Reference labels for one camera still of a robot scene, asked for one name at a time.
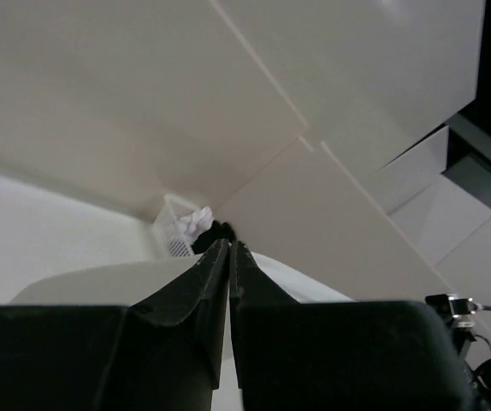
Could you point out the white plastic basket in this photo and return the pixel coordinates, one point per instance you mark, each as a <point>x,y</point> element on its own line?
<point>169,238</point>

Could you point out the black tank top in basket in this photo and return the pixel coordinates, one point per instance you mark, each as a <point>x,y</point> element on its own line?
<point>217,231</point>

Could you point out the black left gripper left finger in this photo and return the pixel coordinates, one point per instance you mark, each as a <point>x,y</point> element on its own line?
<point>162,353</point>

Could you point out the white tank top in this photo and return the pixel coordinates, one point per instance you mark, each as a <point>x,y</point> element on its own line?
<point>126,285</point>

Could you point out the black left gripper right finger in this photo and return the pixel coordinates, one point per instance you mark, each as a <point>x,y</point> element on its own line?
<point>370,355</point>

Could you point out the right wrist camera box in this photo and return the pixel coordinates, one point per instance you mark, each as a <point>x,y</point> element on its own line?
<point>454,311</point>

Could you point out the pale pink garment in basket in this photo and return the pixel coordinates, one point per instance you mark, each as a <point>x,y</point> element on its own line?
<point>196,223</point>

